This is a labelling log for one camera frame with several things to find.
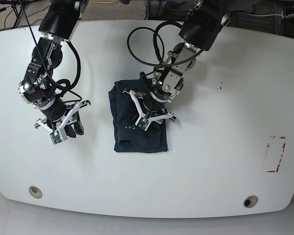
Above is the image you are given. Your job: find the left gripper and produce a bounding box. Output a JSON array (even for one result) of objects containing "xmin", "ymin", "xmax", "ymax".
[{"xmin": 123, "ymin": 89, "xmax": 176, "ymax": 124}]

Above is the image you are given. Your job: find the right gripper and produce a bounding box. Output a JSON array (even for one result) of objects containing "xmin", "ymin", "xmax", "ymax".
[{"xmin": 34, "ymin": 99, "xmax": 91, "ymax": 138}]

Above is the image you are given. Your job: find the dark navy t-shirt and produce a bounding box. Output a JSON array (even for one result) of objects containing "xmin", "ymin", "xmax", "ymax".
[{"xmin": 108, "ymin": 78, "xmax": 170, "ymax": 154}]

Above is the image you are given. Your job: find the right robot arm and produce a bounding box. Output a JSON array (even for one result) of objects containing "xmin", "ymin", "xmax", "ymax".
[{"xmin": 19, "ymin": 0, "xmax": 90, "ymax": 143}]

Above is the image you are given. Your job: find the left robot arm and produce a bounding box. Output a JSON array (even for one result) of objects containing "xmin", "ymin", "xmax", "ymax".
[{"xmin": 124, "ymin": 0, "xmax": 231, "ymax": 131}]

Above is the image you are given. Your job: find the left table grommet hole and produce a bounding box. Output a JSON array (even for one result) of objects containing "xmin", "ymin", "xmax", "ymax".
[{"xmin": 28, "ymin": 186, "xmax": 43, "ymax": 199}]

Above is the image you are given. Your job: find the table grommet hole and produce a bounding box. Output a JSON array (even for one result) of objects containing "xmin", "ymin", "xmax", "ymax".
[
  {"xmin": 243, "ymin": 195, "xmax": 258, "ymax": 208},
  {"xmin": 28, "ymin": 186, "xmax": 43, "ymax": 199}
]

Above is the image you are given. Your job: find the right table grommet hole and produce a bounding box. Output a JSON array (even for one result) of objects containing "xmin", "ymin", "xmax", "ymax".
[{"xmin": 243, "ymin": 195, "xmax": 258, "ymax": 208}]

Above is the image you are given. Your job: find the red tape rectangle marking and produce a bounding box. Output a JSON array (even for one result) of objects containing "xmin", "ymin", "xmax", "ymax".
[{"xmin": 264, "ymin": 136, "xmax": 287, "ymax": 173}]

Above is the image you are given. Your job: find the white power strip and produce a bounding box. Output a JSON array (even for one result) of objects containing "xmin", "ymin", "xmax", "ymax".
[{"xmin": 282, "ymin": 6, "xmax": 294, "ymax": 19}]

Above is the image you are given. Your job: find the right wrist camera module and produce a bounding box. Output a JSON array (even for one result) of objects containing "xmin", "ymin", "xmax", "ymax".
[{"xmin": 49, "ymin": 129, "xmax": 68, "ymax": 145}]

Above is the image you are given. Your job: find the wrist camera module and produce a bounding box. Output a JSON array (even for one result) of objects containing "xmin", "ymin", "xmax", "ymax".
[
  {"xmin": 135, "ymin": 116, "xmax": 151, "ymax": 131},
  {"xmin": 49, "ymin": 129, "xmax": 68, "ymax": 145}
]

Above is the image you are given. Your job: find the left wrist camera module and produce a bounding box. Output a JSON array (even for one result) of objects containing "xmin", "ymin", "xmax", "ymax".
[{"xmin": 135, "ymin": 116, "xmax": 151, "ymax": 131}]

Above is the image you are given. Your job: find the yellow cable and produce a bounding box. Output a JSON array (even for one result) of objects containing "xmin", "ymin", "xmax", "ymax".
[{"xmin": 88, "ymin": 0, "xmax": 116, "ymax": 5}]

